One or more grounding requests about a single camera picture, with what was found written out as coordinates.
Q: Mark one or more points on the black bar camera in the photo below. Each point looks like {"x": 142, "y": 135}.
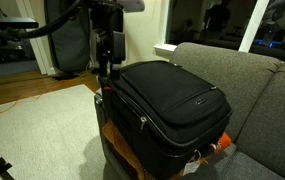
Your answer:
{"x": 12, "y": 22}

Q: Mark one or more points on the grey fabric sofa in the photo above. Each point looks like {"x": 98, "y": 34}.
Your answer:
{"x": 255, "y": 100}

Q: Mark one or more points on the silver main zipper pull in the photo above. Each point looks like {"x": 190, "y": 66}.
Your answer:
{"x": 143, "y": 121}

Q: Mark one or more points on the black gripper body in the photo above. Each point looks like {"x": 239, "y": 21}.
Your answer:
{"x": 107, "y": 20}

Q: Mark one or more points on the black fabric wheeled suitcase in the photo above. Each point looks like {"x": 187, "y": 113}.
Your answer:
{"x": 168, "y": 86}

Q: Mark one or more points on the white luggage tag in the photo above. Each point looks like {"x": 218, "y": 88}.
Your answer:
{"x": 191, "y": 167}

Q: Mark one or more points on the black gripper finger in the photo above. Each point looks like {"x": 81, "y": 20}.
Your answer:
{"x": 102, "y": 60}
{"x": 118, "y": 46}

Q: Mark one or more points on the white framed window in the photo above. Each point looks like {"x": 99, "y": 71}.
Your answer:
{"x": 252, "y": 26}

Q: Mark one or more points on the small silver pocket zipper pull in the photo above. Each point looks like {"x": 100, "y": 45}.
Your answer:
{"x": 213, "y": 88}

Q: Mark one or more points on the white door frame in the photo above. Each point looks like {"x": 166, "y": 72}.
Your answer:
{"x": 37, "y": 50}

